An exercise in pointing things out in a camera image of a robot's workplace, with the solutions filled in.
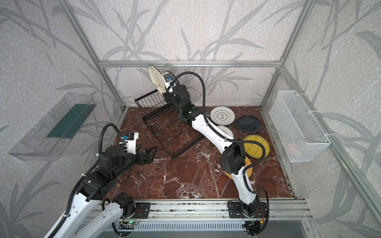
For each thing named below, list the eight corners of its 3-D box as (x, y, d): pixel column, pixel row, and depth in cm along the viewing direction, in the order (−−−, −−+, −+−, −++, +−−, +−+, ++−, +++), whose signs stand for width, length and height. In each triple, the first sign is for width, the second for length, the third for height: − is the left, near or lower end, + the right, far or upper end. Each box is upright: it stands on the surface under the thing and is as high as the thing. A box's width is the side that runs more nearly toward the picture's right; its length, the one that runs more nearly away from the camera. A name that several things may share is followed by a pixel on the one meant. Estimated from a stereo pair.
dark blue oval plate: (237, 133, 108) (237, 131, 106) (234, 117, 117) (234, 115, 115) (262, 133, 108) (263, 131, 106) (257, 117, 117) (258, 115, 115)
